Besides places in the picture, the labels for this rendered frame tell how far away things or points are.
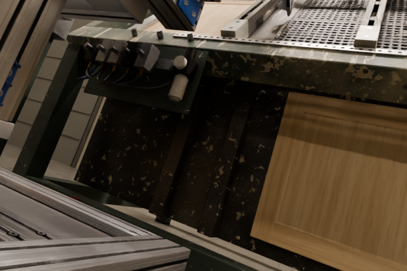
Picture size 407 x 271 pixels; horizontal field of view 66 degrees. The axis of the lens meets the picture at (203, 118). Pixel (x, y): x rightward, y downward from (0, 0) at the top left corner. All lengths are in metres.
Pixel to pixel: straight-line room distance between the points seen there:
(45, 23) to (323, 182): 0.93
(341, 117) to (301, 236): 0.43
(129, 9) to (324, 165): 0.80
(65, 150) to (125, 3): 5.10
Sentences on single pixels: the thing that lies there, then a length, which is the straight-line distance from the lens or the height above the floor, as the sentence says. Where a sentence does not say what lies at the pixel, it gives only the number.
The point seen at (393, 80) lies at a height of 0.79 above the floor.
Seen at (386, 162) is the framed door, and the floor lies 0.61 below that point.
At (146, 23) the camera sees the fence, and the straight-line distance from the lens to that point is 1.55.
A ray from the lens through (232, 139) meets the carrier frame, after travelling 1.20.
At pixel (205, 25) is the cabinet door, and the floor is 1.04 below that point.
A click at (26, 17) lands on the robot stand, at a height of 0.55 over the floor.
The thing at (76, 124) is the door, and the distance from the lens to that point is 5.77.
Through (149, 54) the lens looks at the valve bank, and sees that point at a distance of 1.11.
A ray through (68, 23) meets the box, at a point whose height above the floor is 0.82.
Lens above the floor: 0.36
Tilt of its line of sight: 12 degrees up
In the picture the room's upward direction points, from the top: 18 degrees clockwise
